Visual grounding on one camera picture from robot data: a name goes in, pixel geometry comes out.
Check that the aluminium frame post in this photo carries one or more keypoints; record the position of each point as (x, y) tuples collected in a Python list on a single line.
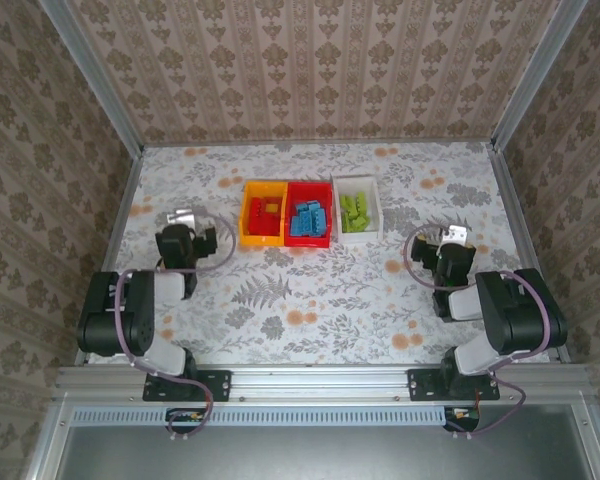
[(536, 75), (94, 75)]

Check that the small connector board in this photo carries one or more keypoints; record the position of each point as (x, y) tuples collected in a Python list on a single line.
[(185, 416), (462, 415)]

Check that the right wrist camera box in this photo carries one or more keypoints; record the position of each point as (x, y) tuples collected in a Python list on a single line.
[(455, 235)]

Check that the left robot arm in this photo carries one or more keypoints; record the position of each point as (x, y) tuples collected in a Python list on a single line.
[(110, 315)]

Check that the aluminium frame rail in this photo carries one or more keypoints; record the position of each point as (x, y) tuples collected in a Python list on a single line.
[(125, 200), (320, 144), (512, 200)]

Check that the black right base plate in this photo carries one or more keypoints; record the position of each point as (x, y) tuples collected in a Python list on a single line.
[(422, 385)]

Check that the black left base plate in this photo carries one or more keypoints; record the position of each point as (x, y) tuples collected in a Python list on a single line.
[(217, 385)]

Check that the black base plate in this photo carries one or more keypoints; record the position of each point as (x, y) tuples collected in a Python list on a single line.
[(217, 385), (422, 385)]

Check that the yellow plastic bin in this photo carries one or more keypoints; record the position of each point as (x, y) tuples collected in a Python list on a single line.
[(262, 240)]

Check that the red plastic bin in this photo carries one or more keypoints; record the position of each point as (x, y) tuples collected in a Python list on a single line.
[(307, 243)]

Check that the aluminium frame beam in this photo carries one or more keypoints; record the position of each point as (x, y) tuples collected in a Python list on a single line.
[(45, 450), (597, 440)]

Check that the white plastic bin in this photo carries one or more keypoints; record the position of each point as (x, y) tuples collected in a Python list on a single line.
[(360, 236)]

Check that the aluminium mounting rail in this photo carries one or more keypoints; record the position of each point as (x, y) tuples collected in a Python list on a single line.
[(320, 385)]

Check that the grey metal sheet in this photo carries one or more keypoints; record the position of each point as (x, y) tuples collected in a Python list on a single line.
[(330, 455)]

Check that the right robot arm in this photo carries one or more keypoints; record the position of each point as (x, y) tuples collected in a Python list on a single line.
[(520, 315)]

